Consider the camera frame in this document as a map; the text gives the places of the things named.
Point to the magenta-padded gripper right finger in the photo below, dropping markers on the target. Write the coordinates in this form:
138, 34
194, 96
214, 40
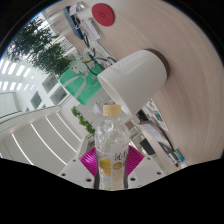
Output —
146, 170

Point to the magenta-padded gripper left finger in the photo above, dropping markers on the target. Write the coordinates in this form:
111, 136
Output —
76, 171

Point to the clear drink bottle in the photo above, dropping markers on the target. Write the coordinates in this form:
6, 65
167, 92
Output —
111, 146

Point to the small cyan item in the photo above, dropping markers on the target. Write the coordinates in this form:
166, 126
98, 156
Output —
178, 155

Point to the tablet in brown cover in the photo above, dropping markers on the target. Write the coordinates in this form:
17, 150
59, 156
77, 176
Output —
155, 135

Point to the ceiling light strips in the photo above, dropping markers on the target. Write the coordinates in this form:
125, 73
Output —
50, 136

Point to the white cabinet topped with plants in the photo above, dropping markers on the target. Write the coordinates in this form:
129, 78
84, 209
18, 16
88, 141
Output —
83, 120

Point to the colourful sticker sheet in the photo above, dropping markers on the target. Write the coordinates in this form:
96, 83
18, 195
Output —
156, 115

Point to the green tote bag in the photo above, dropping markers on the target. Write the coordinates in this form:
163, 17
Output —
78, 83

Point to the white cup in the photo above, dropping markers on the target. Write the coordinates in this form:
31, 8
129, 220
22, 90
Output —
136, 78

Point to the row of green potted trees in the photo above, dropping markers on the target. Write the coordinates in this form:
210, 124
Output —
36, 46

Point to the white plastic wrapper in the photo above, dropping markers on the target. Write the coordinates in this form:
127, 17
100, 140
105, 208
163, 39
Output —
90, 29

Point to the flat round red coaster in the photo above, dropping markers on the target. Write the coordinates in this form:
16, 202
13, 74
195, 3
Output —
103, 14

